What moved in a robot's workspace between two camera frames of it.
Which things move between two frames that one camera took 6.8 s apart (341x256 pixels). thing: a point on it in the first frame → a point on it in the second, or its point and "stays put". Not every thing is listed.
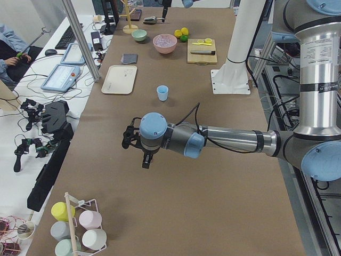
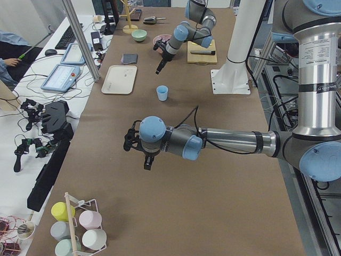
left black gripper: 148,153 stays put
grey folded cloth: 129,58 stays put
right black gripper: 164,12 → 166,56
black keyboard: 68,38 stays put
